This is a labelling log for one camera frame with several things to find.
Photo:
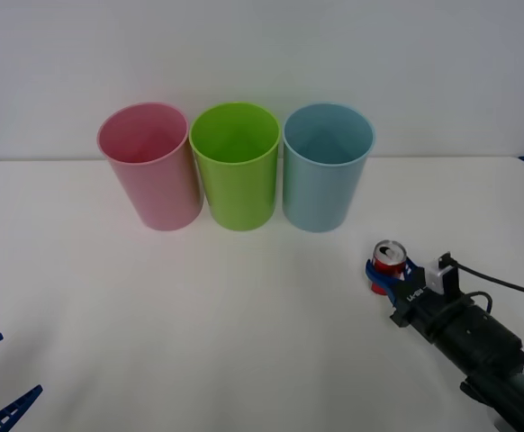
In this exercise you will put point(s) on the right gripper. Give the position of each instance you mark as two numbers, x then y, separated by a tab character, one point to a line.
417	301

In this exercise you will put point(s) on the red drink can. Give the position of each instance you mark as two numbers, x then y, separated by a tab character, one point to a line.
389	266

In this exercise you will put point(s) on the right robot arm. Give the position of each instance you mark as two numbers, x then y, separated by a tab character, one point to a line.
482	337

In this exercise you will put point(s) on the pale blue plastic bin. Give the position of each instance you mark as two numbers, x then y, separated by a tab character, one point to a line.
320	198

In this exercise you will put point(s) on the green plastic bin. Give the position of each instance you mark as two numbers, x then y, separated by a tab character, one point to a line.
239	198

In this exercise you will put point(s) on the pink plastic bin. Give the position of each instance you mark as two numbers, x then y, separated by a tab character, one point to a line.
163	198

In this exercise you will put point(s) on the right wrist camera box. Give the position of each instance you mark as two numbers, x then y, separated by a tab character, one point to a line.
439	275

